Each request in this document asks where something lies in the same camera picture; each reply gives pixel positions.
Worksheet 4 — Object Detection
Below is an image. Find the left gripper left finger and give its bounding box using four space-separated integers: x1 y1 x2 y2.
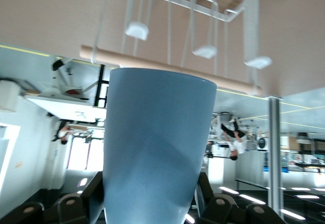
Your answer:
78 172 105 224

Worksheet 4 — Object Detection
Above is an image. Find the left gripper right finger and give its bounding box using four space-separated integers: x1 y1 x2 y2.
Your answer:
194 172 217 217

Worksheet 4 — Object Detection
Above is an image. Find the blue plastic cup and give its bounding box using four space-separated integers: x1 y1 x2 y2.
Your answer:
102 67 218 224

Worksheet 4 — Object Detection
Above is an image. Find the person in white shirt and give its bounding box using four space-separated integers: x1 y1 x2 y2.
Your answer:
220 118 248 162

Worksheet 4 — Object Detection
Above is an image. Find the person in dark clothes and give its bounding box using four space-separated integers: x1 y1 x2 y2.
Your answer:
51 120 71 145

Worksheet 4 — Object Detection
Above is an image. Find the white background table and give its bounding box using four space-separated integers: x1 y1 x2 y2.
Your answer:
24 94 108 124

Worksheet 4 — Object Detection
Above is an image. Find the wooden dowel rod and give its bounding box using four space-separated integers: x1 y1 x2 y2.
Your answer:
79 44 263 97

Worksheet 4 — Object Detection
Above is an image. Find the brown table cover sheet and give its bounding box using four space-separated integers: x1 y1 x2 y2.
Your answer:
0 0 325 101

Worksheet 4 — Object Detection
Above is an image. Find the aluminium post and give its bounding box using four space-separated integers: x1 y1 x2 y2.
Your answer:
268 96 283 211

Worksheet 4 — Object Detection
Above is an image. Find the white wire cup rack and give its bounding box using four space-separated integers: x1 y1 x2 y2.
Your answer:
90 0 274 95

